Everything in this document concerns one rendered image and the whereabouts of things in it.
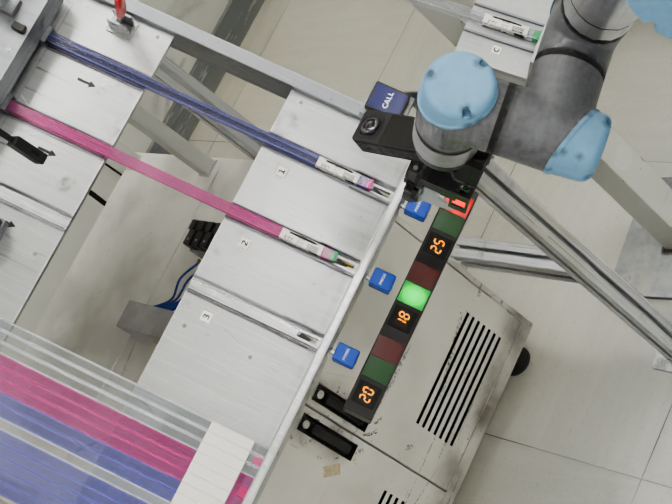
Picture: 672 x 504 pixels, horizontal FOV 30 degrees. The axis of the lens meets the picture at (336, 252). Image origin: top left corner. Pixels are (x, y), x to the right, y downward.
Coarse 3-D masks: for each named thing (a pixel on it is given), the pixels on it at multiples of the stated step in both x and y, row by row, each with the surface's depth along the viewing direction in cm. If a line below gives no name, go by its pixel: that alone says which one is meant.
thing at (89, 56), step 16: (64, 48) 171; (80, 48) 171; (96, 64) 170; (112, 64) 170; (128, 80) 170; (144, 80) 170; (176, 96) 169; (208, 112) 168; (224, 112) 169; (240, 128) 168; (256, 128) 168; (272, 144) 167; (288, 144) 167; (304, 160) 167
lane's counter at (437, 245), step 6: (432, 234) 167; (438, 234) 167; (432, 240) 166; (438, 240) 166; (444, 240) 166; (450, 240) 166; (426, 246) 166; (432, 246) 166; (438, 246) 166; (444, 246) 166; (450, 246) 166; (426, 252) 166; (432, 252) 166; (438, 252) 166; (444, 252) 166; (444, 258) 166
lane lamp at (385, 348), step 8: (384, 336) 163; (376, 344) 163; (384, 344) 163; (392, 344) 163; (400, 344) 163; (376, 352) 162; (384, 352) 162; (392, 352) 162; (400, 352) 162; (392, 360) 162
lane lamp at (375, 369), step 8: (368, 360) 162; (376, 360) 162; (368, 368) 162; (376, 368) 162; (384, 368) 162; (392, 368) 162; (368, 376) 162; (376, 376) 162; (384, 376) 162; (384, 384) 161
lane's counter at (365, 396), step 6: (360, 384) 161; (366, 384) 161; (360, 390) 161; (366, 390) 161; (372, 390) 161; (378, 390) 161; (354, 396) 161; (360, 396) 161; (366, 396) 161; (372, 396) 161; (378, 396) 161; (360, 402) 161; (366, 402) 161; (372, 402) 161; (372, 408) 161
